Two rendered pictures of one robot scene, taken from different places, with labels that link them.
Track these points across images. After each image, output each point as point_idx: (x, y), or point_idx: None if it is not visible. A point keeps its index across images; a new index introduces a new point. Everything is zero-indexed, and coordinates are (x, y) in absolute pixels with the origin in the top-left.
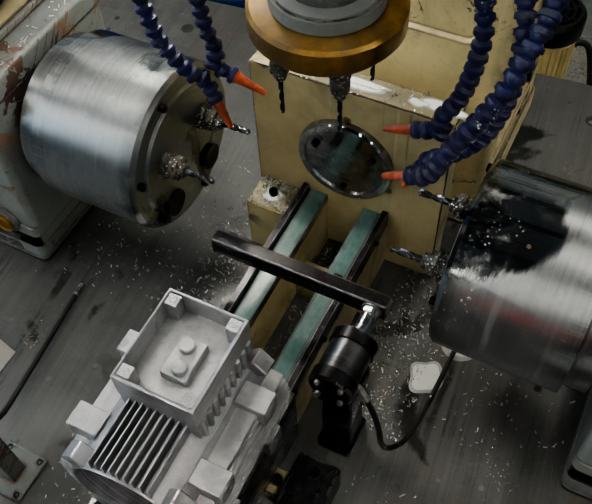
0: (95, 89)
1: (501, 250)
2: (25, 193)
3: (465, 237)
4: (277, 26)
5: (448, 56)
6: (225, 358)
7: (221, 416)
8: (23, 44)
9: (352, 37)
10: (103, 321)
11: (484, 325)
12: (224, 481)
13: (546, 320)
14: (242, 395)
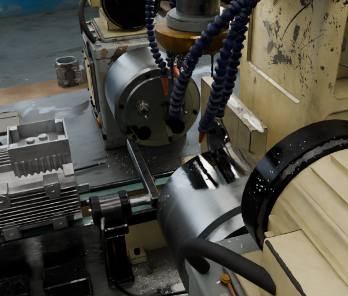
0: (133, 60)
1: (194, 175)
2: (105, 107)
3: (187, 162)
4: (164, 22)
5: (289, 110)
6: (42, 143)
7: (32, 176)
8: (132, 42)
9: (184, 32)
10: (96, 178)
11: (166, 217)
12: (0, 193)
13: (185, 223)
14: (47, 175)
